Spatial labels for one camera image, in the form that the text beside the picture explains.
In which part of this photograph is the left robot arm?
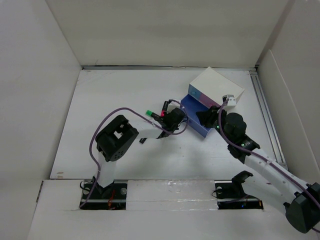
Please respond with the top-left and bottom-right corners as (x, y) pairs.
(94, 107), (187, 199)

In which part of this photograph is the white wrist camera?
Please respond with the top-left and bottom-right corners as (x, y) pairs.
(222, 94), (237, 108)
(167, 99), (181, 112)

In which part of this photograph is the black pink highlighter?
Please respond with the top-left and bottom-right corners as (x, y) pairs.
(160, 100), (169, 117)

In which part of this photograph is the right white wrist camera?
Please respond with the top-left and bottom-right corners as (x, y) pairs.
(222, 94), (237, 108)

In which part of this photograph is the dark blue drawer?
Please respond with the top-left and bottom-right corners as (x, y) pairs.
(180, 94), (212, 138)

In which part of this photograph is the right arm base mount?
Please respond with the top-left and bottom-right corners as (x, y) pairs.
(211, 171), (264, 210)

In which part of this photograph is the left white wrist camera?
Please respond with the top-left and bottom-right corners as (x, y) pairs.
(167, 99), (181, 112)

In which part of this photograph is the aluminium rail right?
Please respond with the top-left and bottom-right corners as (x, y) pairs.
(249, 70), (287, 168)

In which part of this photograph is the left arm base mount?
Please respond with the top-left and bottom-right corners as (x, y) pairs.
(79, 178), (128, 211)

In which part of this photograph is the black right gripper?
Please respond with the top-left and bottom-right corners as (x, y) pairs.
(195, 105), (233, 144)

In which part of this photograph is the pink drawer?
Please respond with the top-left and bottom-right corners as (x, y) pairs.
(198, 93), (220, 109)

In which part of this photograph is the green cap marker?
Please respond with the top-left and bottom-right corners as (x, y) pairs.
(146, 110), (153, 116)

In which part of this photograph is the small black flat object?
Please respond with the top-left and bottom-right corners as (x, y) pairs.
(139, 138), (147, 144)

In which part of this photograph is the light blue drawer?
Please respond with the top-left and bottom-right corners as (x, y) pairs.
(188, 84), (202, 101)

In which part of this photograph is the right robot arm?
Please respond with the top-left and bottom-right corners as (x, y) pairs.
(196, 106), (320, 234)

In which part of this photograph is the white drawer cabinet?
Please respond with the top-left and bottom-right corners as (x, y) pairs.
(189, 67), (245, 106)

